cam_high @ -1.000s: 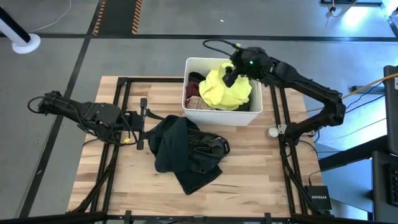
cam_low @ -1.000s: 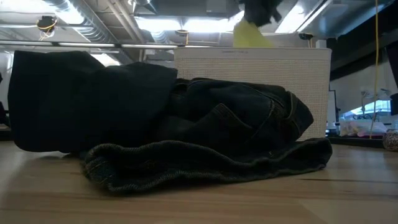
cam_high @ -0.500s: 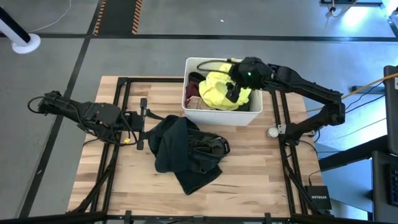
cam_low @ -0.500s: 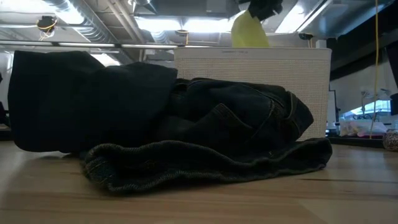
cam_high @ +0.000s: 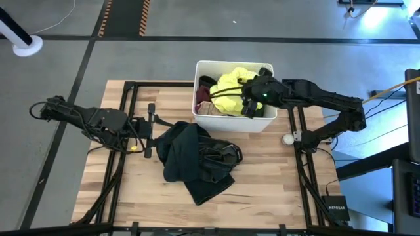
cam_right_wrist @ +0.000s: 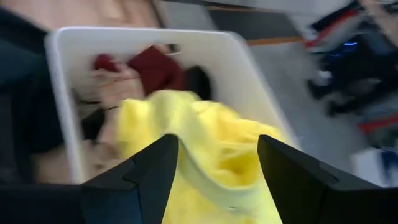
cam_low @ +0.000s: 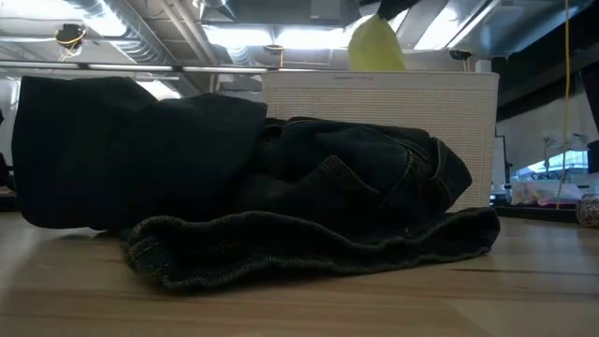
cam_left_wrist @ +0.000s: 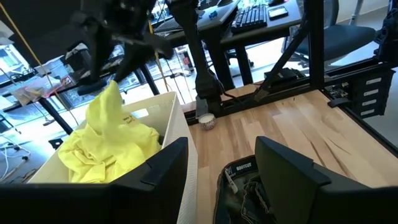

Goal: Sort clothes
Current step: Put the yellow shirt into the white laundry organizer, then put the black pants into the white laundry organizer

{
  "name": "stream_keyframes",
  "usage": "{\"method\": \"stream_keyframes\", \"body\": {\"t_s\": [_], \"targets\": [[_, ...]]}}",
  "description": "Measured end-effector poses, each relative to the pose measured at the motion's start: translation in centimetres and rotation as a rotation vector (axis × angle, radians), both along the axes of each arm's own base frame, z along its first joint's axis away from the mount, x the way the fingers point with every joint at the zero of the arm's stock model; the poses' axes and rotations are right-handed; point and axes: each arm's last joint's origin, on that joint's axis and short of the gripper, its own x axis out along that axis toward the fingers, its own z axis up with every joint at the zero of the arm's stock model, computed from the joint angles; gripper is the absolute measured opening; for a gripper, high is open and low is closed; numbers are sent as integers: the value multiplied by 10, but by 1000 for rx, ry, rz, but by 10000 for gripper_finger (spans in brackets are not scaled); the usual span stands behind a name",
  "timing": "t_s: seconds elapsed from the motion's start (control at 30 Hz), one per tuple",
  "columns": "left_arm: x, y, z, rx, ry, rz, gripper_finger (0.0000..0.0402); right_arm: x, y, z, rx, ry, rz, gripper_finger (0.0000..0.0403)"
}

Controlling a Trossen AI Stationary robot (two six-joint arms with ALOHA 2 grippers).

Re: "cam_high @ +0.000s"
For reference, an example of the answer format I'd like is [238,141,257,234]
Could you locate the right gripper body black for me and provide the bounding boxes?
[241,68,285,118]

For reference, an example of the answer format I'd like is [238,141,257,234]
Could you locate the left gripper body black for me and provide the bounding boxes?
[129,103,156,159]

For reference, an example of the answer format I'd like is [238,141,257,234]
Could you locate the neon yellow shirt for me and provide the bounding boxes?
[209,66,265,117]

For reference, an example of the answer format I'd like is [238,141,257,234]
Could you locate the white plastic bin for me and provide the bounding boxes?
[191,60,278,133]

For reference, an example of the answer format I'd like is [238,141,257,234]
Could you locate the maroon garment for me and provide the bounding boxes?
[196,85,213,114]

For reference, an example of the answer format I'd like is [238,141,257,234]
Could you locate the beige sock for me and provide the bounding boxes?
[196,100,227,117]

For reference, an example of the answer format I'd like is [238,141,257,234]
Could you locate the small black garment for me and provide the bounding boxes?
[199,75,218,89]

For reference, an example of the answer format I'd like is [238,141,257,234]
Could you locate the black pants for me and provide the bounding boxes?
[183,134,244,207]

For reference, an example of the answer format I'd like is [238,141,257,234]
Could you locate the black hazard striped floor ramp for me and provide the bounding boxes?
[97,0,151,37]

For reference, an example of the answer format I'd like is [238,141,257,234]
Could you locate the black floor plate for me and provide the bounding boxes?
[370,90,405,100]

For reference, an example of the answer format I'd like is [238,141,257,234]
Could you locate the black floor mat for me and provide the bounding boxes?
[337,0,404,5]

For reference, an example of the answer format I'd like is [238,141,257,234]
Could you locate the white pole with round base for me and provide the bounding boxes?
[0,6,44,58]

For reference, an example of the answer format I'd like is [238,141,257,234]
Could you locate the black computer tower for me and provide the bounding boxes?
[404,68,420,164]

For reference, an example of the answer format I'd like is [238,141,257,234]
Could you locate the black desk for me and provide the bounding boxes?
[335,141,420,235]

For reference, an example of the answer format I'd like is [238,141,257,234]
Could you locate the black keyboard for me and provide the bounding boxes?
[409,172,420,218]

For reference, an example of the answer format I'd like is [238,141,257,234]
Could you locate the black metal table frame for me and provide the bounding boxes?
[0,80,394,236]

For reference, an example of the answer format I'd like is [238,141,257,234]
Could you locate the black cable bundle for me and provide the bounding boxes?
[297,163,342,227]
[70,144,127,226]

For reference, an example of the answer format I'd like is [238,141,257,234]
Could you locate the yellow cable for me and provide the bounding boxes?
[323,75,420,119]

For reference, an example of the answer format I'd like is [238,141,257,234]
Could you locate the tan cable with black plug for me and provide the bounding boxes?
[343,0,378,19]

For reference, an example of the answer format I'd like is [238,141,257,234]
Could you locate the thin black cable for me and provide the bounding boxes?
[366,99,408,121]
[364,85,406,116]

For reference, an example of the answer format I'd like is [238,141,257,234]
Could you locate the black Netgear network switch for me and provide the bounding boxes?
[320,195,350,222]

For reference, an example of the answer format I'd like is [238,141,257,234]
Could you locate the thin white cable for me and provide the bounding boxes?
[31,0,76,35]

